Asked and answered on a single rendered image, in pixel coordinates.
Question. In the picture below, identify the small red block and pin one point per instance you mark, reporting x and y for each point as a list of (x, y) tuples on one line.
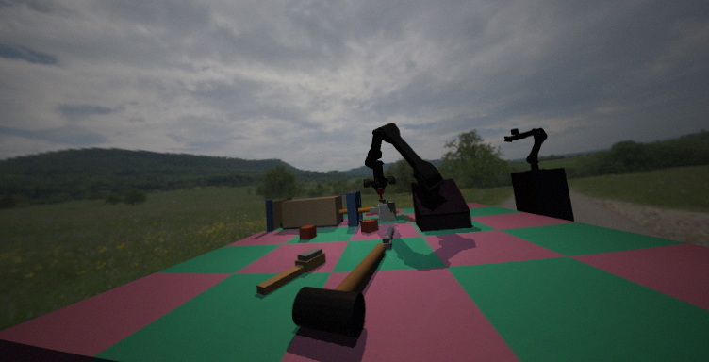
[(307, 232), (369, 226)]

